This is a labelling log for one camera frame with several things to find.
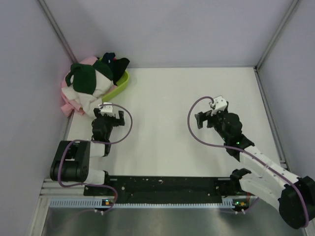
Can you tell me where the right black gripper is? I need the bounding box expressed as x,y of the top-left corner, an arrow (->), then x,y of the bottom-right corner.
195,107 -> 229,142

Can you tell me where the white and green t shirt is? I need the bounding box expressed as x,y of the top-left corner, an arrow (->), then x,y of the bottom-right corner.
62,59 -> 114,118

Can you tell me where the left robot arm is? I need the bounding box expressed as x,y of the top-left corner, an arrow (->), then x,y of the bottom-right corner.
50,109 -> 125,195

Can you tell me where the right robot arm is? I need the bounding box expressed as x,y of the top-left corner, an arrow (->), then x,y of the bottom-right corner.
195,110 -> 315,229

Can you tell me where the lime green plastic basket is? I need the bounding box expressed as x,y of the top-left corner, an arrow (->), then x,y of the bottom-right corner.
102,70 -> 130,102

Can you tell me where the black t shirt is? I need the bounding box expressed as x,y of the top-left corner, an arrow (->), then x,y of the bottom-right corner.
113,58 -> 130,86

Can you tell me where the pink t shirt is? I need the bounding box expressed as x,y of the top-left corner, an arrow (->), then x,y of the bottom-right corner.
61,56 -> 97,118

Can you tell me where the navy blue t shirt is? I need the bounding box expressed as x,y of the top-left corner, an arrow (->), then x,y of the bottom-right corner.
101,52 -> 116,71

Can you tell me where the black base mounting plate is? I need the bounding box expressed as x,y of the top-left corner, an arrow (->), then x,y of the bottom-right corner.
83,175 -> 260,204

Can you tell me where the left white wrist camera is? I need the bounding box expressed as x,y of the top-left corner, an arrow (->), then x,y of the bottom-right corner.
98,102 -> 115,117

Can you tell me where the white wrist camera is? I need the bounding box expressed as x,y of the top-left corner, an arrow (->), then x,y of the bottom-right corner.
98,102 -> 115,117
209,95 -> 228,116

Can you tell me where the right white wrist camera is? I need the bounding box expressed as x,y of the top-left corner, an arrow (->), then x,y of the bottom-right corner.
209,95 -> 228,116

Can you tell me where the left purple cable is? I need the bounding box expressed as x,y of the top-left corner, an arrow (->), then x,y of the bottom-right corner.
58,103 -> 133,214

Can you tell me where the right aluminium table edge rail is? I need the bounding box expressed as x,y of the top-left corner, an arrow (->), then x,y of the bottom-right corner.
253,67 -> 288,167

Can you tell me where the aluminium frame rail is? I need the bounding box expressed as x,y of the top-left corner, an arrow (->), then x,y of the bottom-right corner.
40,178 -> 84,197

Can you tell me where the grey slotted cable duct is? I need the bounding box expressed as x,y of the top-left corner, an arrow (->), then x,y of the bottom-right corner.
49,198 -> 248,209

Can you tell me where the left aluminium corner post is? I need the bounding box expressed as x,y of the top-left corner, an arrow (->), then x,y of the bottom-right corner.
36,0 -> 78,63

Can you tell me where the aluminium corner post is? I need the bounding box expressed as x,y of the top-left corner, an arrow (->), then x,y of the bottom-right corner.
36,0 -> 78,63
254,0 -> 301,71

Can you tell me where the right aluminium corner post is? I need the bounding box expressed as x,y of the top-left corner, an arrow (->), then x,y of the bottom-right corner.
254,0 -> 301,71

